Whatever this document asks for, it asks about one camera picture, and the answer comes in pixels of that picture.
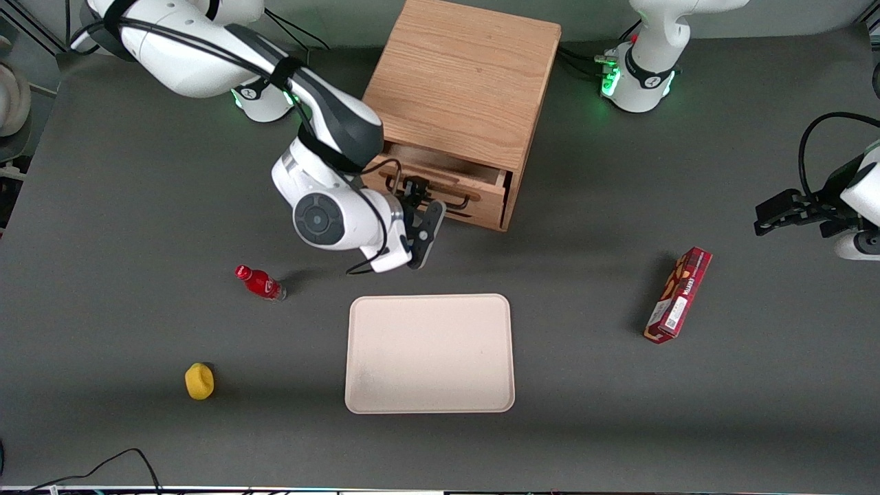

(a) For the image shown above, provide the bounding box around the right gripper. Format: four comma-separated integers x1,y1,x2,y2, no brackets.
370,177,432,274

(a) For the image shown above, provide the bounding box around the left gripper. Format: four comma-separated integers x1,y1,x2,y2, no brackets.
754,140,880,239

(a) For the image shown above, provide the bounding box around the wood and wire drawer handle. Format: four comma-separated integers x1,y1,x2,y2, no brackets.
380,170,483,215

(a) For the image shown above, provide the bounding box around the wooden drawer with handle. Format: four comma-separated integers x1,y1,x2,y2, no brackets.
361,141,514,232

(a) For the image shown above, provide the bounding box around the oak wooden drawer cabinet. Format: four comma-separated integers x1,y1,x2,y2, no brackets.
361,0,562,232

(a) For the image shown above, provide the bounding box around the red snack box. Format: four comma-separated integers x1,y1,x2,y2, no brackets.
643,246,713,344

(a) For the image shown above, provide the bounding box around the cream rectangular tray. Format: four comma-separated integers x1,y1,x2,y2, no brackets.
344,294,516,415

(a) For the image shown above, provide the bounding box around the small red bottle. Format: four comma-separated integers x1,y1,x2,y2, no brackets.
235,265,287,302

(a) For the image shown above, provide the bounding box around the grey round background object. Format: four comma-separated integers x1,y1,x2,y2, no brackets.
0,38,32,163

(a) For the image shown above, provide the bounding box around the black looped wrist camera cable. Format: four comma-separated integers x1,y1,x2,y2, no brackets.
797,111,880,197

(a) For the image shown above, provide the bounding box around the black robot base cable bundle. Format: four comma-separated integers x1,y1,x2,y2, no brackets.
558,19,644,80

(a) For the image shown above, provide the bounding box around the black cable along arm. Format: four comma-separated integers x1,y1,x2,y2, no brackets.
69,0,404,276

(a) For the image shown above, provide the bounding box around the thin black table cable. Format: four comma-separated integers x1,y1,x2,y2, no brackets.
21,448,163,495

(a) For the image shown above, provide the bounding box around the black metal frame strut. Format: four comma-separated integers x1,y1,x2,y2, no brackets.
0,12,67,56

